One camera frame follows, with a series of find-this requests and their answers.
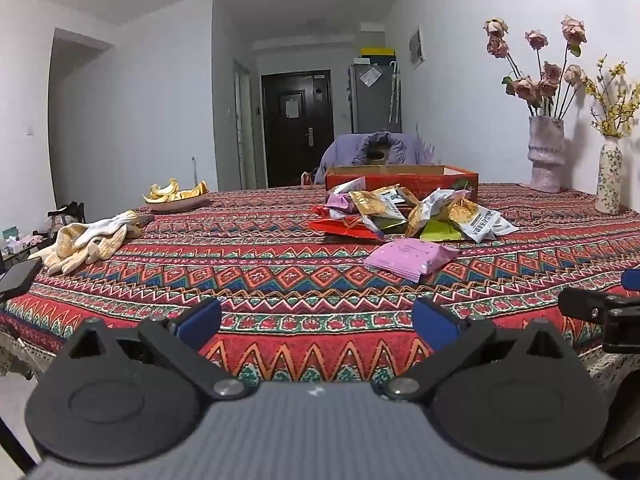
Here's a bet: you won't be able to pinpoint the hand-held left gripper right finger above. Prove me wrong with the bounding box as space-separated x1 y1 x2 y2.
378 297 577 402

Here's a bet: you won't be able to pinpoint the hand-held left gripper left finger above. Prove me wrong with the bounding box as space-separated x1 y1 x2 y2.
59 297 253 402

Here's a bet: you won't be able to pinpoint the pink snack packet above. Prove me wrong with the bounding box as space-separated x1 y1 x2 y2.
364 238 462 282

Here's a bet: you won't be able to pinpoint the green snack packet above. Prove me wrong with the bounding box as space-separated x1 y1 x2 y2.
419 219 465 243

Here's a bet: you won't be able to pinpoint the pile of mixed snack packets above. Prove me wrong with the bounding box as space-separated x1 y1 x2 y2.
307 182 521 246

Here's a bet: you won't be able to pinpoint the red cardboard box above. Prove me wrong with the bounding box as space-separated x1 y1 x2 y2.
324 164 480 207

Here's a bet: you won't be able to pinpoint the white floral vase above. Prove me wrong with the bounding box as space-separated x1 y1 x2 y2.
594 137 623 216

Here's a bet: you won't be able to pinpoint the round plate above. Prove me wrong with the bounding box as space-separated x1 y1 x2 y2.
144 194 211 212

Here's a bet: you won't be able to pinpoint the yellow fruit peels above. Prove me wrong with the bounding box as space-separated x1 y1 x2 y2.
143 178 210 203

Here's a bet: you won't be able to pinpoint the cream yellow cloth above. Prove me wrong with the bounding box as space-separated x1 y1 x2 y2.
34 210 145 276

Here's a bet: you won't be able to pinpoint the pink ceramic vase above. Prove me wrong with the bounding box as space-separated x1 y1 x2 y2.
528 116 567 194

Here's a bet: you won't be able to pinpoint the yellow flower branches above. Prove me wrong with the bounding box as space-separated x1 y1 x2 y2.
584 55 640 140

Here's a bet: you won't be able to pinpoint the black smartphone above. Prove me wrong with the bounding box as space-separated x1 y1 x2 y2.
0 256 44 302

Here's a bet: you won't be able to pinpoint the purple padded jacket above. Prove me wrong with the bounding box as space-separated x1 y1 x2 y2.
314 131 436 186

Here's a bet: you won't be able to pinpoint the dark entrance door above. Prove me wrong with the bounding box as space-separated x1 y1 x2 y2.
260 70 335 188

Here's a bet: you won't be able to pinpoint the clutter of small items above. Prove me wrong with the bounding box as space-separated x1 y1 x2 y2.
0 225 53 261

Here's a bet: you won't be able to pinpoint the white glass door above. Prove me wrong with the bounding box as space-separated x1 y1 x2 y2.
233 59 257 190

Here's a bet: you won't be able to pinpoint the dried pink roses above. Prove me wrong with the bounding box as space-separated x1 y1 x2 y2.
482 15 588 121

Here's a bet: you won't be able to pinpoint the grey refrigerator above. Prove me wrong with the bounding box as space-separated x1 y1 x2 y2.
348 62 402 135

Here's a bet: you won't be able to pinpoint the white umbrella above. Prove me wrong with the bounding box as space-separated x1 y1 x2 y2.
389 60 402 123

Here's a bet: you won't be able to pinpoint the grey wall panel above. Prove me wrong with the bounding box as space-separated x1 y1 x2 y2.
408 26 426 70

